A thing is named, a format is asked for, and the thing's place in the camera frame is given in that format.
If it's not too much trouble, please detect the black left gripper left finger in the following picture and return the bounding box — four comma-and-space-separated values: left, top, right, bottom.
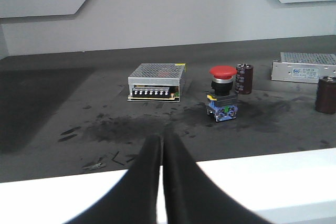
68, 135, 161, 223

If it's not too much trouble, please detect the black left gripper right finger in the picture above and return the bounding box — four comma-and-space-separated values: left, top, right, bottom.
163, 131, 268, 223

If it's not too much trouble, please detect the red mushroom push button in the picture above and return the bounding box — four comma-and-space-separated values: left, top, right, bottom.
206, 66, 238, 122

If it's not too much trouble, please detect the silver mesh power supply left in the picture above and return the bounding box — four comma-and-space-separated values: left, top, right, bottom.
128, 63, 185, 102

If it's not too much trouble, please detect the silver mesh power supply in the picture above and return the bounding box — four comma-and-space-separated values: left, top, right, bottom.
128, 63, 185, 102
271, 52, 335, 83

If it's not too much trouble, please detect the dark brown capacitor left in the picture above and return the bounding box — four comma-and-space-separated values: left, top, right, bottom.
235, 63, 254, 94

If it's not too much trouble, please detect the dark brown capacitor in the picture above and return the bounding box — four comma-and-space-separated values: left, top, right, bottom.
315, 76, 335, 114
235, 63, 254, 94

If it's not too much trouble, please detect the dark brown capacitor right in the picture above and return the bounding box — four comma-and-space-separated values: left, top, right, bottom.
315, 76, 335, 114

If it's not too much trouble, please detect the silver mesh power supply right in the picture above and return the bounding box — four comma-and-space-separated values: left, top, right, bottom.
271, 52, 335, 83

